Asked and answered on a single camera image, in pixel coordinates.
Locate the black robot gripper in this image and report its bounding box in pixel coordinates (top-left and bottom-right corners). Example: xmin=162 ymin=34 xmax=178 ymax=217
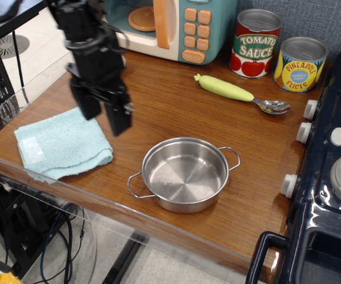
xmin=65 ymin=25 xmax=133 ymax=136

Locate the silver steel pot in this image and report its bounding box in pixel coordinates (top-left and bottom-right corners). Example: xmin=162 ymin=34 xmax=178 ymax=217
xmin=139 ymin=137 xmax=242 ymax=214

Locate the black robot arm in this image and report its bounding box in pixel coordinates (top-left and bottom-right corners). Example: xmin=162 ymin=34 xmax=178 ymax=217
xmin=47 ymin=1 xmax=133 ymax=136

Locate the light blue folded towel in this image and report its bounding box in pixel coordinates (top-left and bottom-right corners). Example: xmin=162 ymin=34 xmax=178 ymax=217
xmin=14 ymin=107 xmax=113 ymax=184

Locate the clear acrylic table guard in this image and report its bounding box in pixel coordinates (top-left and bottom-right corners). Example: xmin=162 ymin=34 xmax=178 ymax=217
xmin=0 ymin=82 xmax=152 ymax=235

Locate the toy microwave teal and cream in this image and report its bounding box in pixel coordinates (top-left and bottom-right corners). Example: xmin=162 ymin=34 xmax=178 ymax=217
xmin=104 ymin=1 xmax=237 ymax=65

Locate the black equipment rack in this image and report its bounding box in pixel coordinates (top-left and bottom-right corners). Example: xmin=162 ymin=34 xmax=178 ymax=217
xmin=0 ymin=183 xmax=70 ymax=278

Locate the black metal table leg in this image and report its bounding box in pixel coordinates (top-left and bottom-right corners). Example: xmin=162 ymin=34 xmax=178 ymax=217
xmin=102 ymin=234 xmax=143 ymax=284

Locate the tomato sauce can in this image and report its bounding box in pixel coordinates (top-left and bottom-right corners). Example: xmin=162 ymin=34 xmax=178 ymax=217
xmin=230 ymin=9 xmax=282 ymax=78

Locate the white stove knob front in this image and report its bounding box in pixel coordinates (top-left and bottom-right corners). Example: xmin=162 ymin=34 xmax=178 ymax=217
xmin=281 ymin=174 xmax=298 ymax=198

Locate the white stove knob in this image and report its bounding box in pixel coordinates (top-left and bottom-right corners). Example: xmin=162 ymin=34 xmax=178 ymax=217
xmin=281 ymin=174 xmax=298 ymax=198
xmin=303 ymin=99 xmax=318 ymax=121
xmin=297 ymin=122 xmax=312 ymax=144

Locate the white stove knob middle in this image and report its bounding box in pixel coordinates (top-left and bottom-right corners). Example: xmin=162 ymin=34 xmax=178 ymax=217
xmin=297 ymin=122 xmax=312 ymax=144

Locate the pineapple slices can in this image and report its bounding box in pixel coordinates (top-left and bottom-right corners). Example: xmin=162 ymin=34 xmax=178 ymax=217
xmin=274 ymin=37 xmax=329 ymax=93

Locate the white stove knob rear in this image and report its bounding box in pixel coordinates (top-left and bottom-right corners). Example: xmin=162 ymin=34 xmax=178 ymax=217
xmin=303 ymin=99 xmax=318 ymax=121

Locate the dark blue toy stove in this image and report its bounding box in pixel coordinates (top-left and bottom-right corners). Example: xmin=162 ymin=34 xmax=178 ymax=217
xmin=246 ymin=53 xmax=341 ymax=283

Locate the spoon with green handle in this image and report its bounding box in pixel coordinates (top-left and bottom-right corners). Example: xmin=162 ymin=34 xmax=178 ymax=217
xmin=194 ymin=74 xmax=291 ymax=115

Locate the blue floor cable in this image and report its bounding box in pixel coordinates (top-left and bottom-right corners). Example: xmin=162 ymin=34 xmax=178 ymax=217
xmin=39 ymin=211 xmax=73 ymax=284

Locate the black floor cable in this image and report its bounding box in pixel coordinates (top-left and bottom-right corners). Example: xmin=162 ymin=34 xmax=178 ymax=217
xmin=34 ymin=206 xmax=85 ymax=284

